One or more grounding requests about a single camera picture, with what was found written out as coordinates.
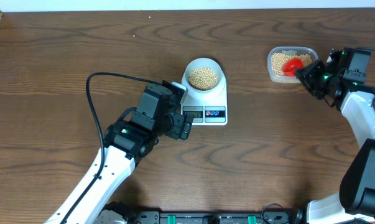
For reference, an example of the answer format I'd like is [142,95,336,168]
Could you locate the red plastic measuring scoop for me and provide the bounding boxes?
[282,58,303,77]

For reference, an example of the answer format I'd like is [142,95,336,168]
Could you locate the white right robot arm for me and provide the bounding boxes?
[294,47,375,224]

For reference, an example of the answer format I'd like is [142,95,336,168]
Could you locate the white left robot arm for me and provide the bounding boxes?
[47,82,193,223]

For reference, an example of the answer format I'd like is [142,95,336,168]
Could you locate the white digital kitchen scale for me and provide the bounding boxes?
[181,72,228,126]

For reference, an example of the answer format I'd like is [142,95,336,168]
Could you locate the soybeans in grey bowl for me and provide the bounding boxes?
[188,67,218,91]

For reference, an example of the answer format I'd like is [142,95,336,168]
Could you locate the grey plastic bowl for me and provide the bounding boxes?
[183,58,223,91]

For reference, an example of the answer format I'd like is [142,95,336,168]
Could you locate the clear plastic container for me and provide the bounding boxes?
[267,46,318,84]

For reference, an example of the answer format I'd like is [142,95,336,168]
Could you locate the pile of soybeans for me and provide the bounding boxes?
[271,52,312,76]

